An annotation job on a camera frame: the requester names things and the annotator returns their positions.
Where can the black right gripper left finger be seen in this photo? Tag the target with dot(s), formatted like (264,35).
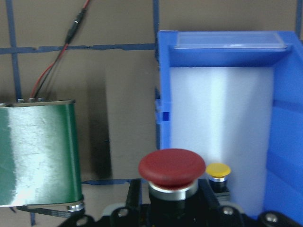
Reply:
(134,196)

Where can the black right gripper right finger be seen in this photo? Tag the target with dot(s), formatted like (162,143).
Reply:
(208,199)

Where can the yellow mushroom push button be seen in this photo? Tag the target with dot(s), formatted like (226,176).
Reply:
(218,174)

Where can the red mushroom push button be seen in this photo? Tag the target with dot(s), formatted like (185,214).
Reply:
(172,175)

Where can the white foam pad right bin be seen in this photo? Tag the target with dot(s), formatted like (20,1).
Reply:
(224,115)

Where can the green conveyor belt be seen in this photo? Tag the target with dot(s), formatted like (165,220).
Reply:
(39,161)

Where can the blue bin right side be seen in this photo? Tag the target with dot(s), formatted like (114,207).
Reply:
(280,50)

